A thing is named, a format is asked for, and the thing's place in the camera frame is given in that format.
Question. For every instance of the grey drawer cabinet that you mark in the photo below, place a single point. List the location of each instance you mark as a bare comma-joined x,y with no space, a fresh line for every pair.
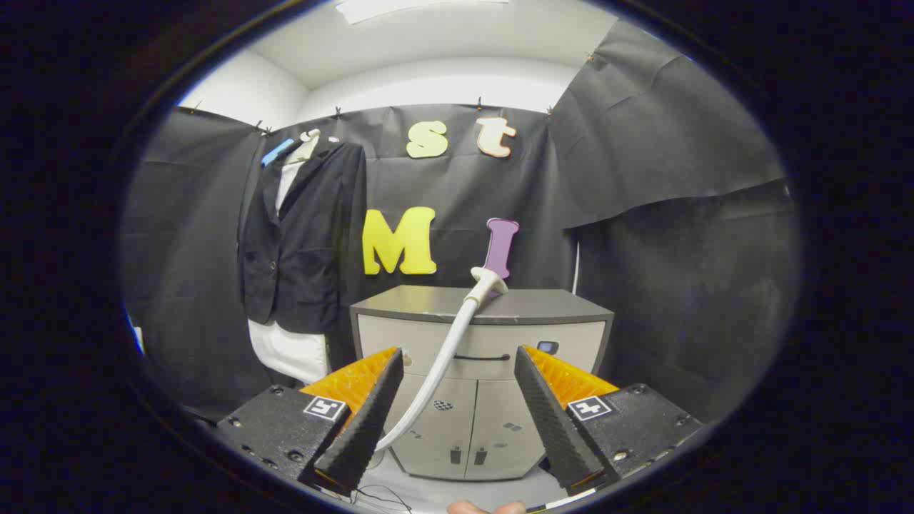
543,307

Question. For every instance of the ceiling light panel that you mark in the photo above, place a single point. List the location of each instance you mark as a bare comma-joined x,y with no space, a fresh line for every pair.
371,8

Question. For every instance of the white clothes hanger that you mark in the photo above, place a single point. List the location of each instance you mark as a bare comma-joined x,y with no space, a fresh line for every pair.
310,134

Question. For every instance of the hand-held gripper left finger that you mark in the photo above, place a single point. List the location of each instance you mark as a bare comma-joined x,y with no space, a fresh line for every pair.
364,428

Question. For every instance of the white garment steamer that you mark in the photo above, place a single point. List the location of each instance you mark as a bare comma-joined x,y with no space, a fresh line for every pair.
457,335

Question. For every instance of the black backdrop cloth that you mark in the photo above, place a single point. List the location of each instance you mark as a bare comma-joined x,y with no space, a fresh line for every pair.
643,178

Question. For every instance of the black suit jacket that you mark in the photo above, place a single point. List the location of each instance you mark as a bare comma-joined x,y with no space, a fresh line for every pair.
314,243

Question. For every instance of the white shirt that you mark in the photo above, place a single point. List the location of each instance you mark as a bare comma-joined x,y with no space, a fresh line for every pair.
293,350

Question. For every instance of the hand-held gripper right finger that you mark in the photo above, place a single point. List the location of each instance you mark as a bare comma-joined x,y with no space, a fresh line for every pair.
550,421

